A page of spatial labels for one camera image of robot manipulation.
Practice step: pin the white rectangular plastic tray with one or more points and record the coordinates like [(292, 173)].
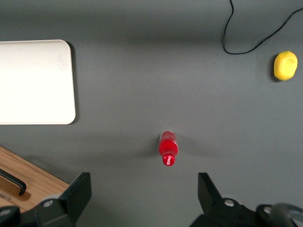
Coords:
[(35, 80)]

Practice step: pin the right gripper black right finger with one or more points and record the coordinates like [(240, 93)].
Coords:
[(209, 196)]

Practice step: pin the yellow lemon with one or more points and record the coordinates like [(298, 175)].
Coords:
[(285, 66)]

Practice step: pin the red plastic soda bottle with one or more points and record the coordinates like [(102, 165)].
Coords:
[(168, 146)]

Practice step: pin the oak wooden drawer cabinet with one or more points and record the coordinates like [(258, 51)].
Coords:
[(48, 180)]

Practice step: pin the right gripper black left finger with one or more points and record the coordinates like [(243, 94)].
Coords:
[(75, 196)]

